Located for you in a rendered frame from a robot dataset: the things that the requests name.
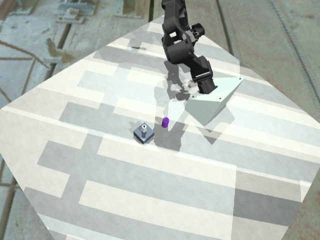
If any purple marker cap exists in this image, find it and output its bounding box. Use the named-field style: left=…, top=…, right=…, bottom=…
left=161, top=117, right=170, bottom=128

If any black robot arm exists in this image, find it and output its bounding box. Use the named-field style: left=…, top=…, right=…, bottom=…
left=161, top=0, right=218, bottom=95

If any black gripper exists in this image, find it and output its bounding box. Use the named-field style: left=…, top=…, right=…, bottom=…
left=161, top=22, right=205, bottom=47

